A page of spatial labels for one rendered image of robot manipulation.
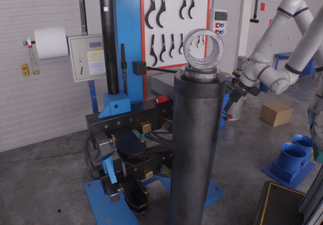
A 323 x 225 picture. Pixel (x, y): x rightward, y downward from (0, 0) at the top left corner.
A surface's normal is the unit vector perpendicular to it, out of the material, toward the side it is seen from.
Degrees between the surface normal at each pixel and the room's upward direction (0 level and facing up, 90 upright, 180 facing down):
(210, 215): 0
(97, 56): 90
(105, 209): 0
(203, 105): 90
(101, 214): 0
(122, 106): 90
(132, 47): 90
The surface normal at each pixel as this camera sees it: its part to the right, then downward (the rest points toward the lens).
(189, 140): -0.39, 0.38
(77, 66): 0.52, 0.36
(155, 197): 0.00, -0.91
